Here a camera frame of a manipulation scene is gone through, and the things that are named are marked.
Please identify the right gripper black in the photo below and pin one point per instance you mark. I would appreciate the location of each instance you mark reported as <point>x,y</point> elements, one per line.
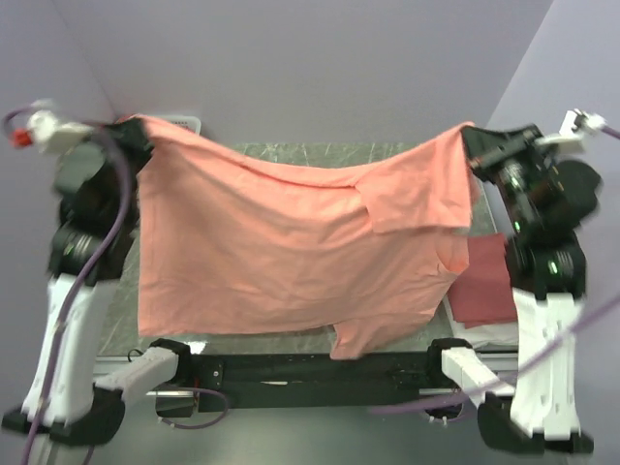
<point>485,144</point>

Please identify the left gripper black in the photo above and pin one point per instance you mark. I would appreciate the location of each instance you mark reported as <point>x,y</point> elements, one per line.
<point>136,136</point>

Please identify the salmon pink t shirt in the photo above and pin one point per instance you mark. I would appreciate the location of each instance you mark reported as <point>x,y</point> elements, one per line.
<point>230,244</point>

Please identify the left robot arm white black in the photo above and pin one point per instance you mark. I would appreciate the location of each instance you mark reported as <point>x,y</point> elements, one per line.
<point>66,402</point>

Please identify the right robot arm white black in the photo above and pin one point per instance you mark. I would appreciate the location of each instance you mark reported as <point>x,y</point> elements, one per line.
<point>536,413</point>

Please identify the folded dark red t shirt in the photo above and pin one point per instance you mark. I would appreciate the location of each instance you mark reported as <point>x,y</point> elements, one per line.
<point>482,294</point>

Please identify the white plastic basket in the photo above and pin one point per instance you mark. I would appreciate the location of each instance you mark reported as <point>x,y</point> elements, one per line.
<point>190,123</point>

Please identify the folded white t shirt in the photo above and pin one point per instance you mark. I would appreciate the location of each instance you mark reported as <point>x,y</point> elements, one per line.
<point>497,335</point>

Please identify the black base beam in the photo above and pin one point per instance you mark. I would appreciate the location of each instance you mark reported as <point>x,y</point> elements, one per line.
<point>303,381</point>

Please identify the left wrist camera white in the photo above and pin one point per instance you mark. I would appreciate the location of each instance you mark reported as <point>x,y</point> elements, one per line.
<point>39,125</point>

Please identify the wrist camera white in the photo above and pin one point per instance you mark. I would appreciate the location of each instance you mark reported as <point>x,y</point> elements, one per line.
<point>39,125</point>
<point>577,125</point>

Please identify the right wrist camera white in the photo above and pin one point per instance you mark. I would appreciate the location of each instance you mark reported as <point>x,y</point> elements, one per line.
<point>577,125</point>

